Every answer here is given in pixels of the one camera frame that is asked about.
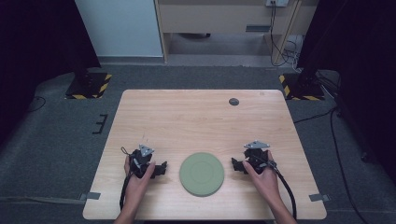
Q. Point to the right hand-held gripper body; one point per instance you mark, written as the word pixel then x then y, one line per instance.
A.
pixel 257 157

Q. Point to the white power socket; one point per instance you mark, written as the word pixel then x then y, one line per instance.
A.
pixel 276 2

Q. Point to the grey desk label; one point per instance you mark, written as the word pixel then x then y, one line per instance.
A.
pixel 257 28

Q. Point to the person's right hand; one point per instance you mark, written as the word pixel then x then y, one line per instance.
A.
pixel 264 183

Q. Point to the grey tape piece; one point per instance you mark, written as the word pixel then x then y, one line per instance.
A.
pixel 318 197
pixel 91 196

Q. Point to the grey round table grommet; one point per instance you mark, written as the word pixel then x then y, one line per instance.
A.
pixel 233 101

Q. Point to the white partition panel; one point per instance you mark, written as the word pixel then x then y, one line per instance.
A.
pixel 120 28

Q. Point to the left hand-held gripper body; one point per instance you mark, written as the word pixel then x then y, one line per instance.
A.
pixel 141 160

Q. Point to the black stand with striped base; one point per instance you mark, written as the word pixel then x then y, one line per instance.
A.
pixel 88 85
pixel 306 87

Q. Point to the black curtain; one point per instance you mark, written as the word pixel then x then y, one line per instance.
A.
pixel 364 62
pixel 37 46

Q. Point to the person's left hand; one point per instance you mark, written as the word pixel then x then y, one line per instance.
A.
pixel 137 186

